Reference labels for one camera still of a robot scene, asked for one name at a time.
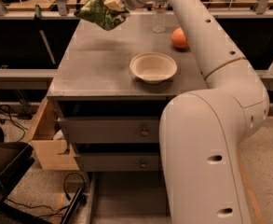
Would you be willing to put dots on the green jalapeno chip bag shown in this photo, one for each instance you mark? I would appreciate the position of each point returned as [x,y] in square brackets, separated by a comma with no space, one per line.
[97,12]

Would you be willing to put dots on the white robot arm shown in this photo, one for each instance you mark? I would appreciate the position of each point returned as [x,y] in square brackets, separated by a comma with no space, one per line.
[199,131]

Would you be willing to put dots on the grey drawer cabinet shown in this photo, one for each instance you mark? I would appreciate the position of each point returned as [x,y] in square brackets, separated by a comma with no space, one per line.
[94,77]

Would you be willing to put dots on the grey top drawer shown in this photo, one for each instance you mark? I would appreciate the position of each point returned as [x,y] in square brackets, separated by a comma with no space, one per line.
[108,130]

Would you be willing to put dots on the grey middle drawer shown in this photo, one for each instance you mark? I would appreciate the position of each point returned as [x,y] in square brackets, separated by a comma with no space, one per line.
[118,162]

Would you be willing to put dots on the grey open bottom drawer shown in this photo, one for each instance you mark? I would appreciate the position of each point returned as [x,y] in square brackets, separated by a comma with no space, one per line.
[130,198]

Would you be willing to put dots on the clear plastic water bottle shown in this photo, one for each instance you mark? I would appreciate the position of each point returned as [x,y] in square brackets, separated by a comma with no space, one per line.
[159,10]

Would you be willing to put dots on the orange fruit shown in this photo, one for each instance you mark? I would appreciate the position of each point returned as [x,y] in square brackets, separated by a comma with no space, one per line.
[178,39]

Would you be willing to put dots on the white paper bowl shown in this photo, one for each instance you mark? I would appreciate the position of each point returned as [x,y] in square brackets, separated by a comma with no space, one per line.
[153,67]

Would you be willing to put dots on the light wooden box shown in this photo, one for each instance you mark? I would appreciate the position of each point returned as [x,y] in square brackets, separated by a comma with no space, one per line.
[52,152]

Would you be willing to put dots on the black metal stand base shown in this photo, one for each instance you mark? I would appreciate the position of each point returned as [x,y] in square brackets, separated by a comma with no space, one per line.
[79,198]

